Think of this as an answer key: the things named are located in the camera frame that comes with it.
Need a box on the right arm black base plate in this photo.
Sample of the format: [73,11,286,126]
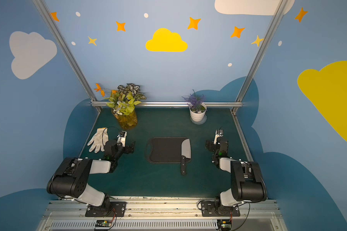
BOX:
[197,200,241,217]

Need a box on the white work glove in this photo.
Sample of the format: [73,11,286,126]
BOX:
[87,128,109,153]

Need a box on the right small circuit board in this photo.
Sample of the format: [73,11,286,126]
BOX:
[217,219,232,231]

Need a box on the cleaver knife black handle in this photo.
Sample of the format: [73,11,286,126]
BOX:
[180,139,191,176]

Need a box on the green plant in amber vase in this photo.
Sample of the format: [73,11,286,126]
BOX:
[94,83,147,130]

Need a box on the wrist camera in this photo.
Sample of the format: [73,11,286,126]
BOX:
[214,129,224,145]
[117,131,127,147]

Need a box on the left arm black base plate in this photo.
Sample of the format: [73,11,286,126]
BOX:
[85,201,127,218]

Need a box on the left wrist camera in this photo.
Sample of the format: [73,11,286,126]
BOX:
[117,131,127,147]

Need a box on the lavender plant in white pot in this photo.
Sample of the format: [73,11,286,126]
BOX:
[183,90,207,125]

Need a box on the aluminium frame back rail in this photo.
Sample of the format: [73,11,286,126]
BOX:
[91,101,243,108]

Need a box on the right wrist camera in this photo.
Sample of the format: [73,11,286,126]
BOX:
[214,129,224,145]

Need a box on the aluminium front rail platform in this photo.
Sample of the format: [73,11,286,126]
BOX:
[37,196,287,231]

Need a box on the left small circuit board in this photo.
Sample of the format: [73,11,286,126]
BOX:
[94,220,112,230]

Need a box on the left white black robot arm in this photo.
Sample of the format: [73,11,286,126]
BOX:
[47,140,136,217]

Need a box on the small circuit board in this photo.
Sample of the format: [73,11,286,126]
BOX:
[217,219,232,231]
[94,220,112,230]

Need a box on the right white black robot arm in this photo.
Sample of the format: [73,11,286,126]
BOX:
[202,138,268,216]

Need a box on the black cutting board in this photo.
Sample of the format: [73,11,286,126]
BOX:
[145,137,188,164]

